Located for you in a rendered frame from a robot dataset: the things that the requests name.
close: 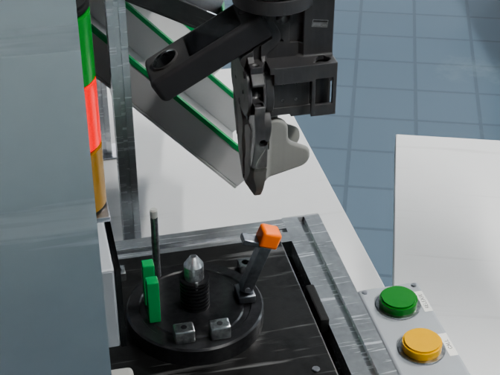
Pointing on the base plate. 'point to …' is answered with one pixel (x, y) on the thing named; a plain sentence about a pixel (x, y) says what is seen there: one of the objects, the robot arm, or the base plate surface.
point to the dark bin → (178, 10)
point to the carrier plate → (291, 321)
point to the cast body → (207, 4)
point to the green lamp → (86, 47)
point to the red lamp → (92, 114)
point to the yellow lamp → (98, 177)
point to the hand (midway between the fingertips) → (248, 182)
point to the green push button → (398, 300)
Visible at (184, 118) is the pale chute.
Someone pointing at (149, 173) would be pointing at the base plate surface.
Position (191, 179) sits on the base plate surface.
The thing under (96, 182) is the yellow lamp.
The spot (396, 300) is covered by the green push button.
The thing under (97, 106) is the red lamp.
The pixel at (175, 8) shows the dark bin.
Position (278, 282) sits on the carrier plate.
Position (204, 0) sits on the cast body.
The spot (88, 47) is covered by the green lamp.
